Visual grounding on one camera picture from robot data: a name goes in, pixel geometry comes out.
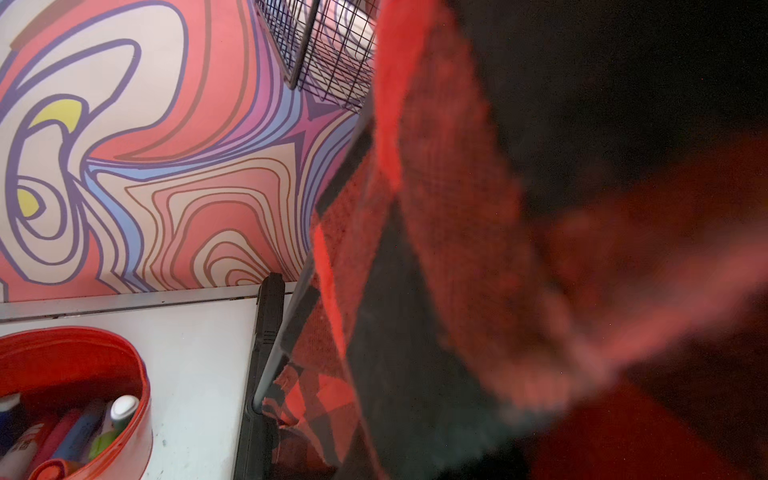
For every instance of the red black plaid shirt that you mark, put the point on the red black plaid shirt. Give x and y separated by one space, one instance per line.
544 255

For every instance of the grey tape roll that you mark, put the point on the grey tape roll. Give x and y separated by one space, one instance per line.
352 26

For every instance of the black clothes rack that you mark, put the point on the black clothes rack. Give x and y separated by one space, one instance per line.
267 360

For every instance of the red pen cup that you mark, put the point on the red pen cup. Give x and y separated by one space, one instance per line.
56 370

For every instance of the black wire basket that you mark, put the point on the black wire basket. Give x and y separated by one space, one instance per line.
309 61

